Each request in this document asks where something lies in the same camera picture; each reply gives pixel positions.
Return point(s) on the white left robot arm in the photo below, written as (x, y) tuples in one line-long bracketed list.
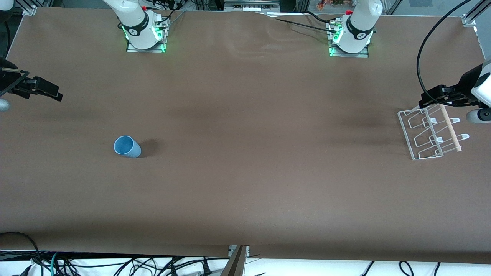
[(360, 23)]

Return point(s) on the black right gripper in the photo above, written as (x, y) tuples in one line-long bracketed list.
[(8, 81)]

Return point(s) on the orange background objects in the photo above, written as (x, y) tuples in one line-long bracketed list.
[(330, 4)]

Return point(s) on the light blue plastic cup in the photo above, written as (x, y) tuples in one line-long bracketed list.
[(128, 147)]

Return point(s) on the metal frame post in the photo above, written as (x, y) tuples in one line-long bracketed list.
[(236, 264)]

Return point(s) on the aluminium frame corner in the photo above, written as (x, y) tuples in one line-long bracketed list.
[(30, 8), (470, 19)]

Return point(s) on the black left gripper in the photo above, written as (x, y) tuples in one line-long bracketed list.
[(466, 85)]

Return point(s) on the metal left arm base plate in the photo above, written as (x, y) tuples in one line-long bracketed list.
[(364, 55)]

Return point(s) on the brown table cover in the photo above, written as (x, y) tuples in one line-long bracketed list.
[(245, 172)]

